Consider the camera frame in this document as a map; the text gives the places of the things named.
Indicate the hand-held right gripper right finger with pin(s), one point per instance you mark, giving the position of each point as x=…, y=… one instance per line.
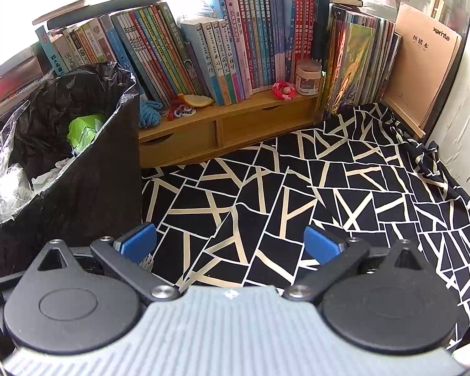
x=321, y=243

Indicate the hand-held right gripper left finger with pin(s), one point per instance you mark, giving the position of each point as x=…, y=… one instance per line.
x=139, y=241

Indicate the black trash bag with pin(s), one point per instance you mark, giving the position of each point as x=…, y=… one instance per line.
x=102, y=203

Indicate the clear plastic bag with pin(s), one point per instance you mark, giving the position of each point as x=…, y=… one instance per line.
x=4, y=188

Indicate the white paper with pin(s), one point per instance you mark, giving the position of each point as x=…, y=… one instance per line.
x=47, y=176

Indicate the green plastic packet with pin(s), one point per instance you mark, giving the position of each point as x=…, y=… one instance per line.
x=82, y=127

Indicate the black beige patterned cloth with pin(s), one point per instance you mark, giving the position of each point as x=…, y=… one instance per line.
x=337, y=188

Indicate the wooden desk shelf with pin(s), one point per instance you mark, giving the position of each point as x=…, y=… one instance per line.
x=188, y=137

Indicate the blue yarn bundle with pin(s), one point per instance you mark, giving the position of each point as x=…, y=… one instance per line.
x=150, y=112

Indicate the red white knot ornament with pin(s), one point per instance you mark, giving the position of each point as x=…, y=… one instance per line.
x=180, y=110

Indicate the orange peel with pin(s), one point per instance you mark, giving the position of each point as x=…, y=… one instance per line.
x=197, y=100

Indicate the white plastic jar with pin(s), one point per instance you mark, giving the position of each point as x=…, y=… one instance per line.
x=308, y=78

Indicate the set of thin glossy books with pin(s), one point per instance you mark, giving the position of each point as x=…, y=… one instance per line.
x=356, y=58

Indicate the brown cover notebook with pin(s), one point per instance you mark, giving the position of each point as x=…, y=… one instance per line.
x=423, y=74

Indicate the stack of flat dark books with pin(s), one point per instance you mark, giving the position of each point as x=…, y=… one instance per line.
x=15, y=74

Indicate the row of upright books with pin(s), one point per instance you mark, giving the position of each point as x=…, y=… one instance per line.
x=219, y=47

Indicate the black flat notebook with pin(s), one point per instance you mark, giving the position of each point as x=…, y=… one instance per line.
x=121, y=2

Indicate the brown flat notebook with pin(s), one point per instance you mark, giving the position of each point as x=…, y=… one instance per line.
x=62, y=9

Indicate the wooden stand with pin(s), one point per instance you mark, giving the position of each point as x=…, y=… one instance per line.
x=438, y=8

